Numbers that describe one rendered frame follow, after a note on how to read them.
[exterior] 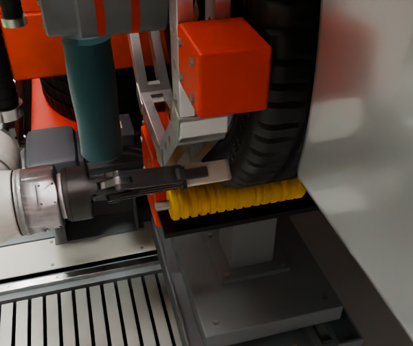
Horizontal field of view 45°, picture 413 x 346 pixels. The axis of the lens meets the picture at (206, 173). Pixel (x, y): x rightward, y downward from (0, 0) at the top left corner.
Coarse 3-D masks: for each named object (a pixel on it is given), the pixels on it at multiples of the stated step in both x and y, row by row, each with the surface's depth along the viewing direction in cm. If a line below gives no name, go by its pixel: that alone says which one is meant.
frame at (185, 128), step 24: (168, 0) 56; (192, 0) 52; (216, 0) 53; (144, 72) 98; (144, 96) 96; (168, 96) 96; (168, 120) 95; (192, 120) 61; (216, 120) 62; (168, 144) 72; (192, 144) 77
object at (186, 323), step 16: (160, 240) 132; (160, 256) 129; (176, 272) 123; (176, 288) 119; (176, 304) 113; (176, 320) 117; (192, 320) 112; (336, 320) 112; (352, 320) 109; (192, 336) 108; (272, 336) 108; (288, 336) 108; (304, 336) 108; (320, 336) 105; (336, 336) 106; (352, 336) 108
